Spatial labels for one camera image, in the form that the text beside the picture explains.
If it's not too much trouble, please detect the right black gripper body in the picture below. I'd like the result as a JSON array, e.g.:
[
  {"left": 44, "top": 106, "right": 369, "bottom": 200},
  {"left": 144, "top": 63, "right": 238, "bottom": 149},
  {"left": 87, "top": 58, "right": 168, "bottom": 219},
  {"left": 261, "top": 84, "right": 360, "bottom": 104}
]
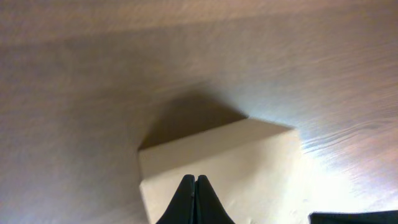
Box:
[{"left": 309, "top": 210, "right": 397, "bottom": 224}]

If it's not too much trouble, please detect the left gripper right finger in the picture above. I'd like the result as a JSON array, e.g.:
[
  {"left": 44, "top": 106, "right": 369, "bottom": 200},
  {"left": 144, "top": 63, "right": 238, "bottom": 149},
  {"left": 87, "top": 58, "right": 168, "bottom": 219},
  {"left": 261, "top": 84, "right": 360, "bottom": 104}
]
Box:
[{"left": 195, "top": 175, "right": 234, "bottom": 224}]

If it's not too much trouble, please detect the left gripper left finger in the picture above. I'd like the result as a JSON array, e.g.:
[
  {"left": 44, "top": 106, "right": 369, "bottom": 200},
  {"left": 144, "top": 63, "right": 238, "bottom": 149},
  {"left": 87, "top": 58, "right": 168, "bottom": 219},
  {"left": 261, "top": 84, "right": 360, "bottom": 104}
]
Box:
[{"left": 157, "top": 174, "right": 195, "bottom": 224}]

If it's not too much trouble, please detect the brown cardboard box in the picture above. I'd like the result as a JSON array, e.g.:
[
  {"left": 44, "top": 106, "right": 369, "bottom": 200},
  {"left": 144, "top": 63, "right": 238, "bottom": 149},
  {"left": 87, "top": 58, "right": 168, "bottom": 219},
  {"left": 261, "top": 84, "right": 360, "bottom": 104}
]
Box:
[{"left": 139, "top": 119, "right": 311, "bottom": 223}]

